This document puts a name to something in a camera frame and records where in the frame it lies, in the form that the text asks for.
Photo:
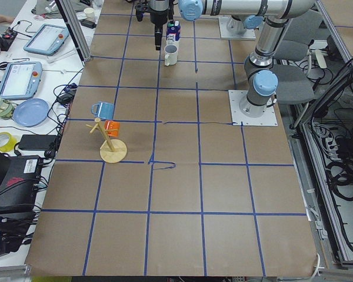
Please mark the blue white milk carton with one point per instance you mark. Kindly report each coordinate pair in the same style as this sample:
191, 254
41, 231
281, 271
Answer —
173, 33

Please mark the grey white mug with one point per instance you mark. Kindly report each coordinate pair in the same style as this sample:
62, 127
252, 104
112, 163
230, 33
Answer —
171, 55

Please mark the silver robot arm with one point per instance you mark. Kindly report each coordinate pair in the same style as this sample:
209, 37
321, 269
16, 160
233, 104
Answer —
273, 17
192, 10

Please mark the cream paper cup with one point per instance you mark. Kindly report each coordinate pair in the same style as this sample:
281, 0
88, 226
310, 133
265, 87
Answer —
90, 14

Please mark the orange cup on stand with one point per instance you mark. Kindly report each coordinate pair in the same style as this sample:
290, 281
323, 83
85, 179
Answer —
112, 128

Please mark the blue mug on stand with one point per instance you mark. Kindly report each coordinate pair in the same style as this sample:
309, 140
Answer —
103, 110

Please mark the far blue teach pendant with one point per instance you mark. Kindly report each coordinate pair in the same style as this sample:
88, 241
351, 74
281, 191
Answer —
47, 40

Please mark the blue teach pendant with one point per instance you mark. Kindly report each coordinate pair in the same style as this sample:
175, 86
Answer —
47, 40
20, 80

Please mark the wooden mug tree stand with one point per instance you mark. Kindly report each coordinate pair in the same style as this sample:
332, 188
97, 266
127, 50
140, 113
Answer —
112, 150

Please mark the grey office chair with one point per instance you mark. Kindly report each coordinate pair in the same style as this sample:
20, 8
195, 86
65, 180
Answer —
293, 85

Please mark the near blue teach pendant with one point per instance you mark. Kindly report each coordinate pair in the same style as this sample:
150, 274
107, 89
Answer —
20, 80

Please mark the blue plate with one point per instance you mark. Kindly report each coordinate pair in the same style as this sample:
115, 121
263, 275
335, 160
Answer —
31, 112

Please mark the black scissors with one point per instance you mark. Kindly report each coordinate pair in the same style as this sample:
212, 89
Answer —
3, 65

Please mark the black power adapter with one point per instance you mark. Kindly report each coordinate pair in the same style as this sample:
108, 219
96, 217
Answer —
36, 142

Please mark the green bottle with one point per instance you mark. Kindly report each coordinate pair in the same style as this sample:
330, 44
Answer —
6, 109

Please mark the yellow tape roll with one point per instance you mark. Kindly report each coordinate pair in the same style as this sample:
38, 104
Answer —
7, 142

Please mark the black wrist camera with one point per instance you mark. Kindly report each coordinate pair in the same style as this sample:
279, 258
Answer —
141, 10

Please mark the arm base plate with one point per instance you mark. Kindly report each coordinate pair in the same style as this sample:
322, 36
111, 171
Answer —
232, 29
245, 114

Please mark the aluminium frame post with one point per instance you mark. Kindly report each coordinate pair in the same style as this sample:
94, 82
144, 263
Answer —
72, 23

